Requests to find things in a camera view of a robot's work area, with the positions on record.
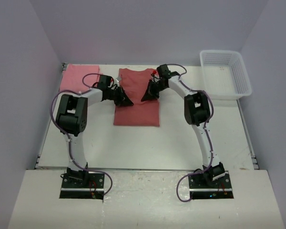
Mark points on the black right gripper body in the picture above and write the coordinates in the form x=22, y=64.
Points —
x=153, y=88

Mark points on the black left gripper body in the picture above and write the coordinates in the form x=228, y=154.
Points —
x=119, y=96

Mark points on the red t shirt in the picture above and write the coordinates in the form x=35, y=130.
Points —
x=141, y=113

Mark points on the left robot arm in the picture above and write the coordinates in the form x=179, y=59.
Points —
x=72, y=113

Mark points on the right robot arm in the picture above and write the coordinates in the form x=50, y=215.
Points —
x=198, y=111

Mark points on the folded pink t shirt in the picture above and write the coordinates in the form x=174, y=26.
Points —
x=73, y=75

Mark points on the white plastic basket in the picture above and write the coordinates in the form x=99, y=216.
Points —
x=224, y=75

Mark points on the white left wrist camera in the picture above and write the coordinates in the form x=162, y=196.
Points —
x=118, y=79

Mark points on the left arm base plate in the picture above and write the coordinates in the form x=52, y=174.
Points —
x=86, y=186

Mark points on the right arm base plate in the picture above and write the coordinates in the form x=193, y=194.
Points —
x=221, y=188

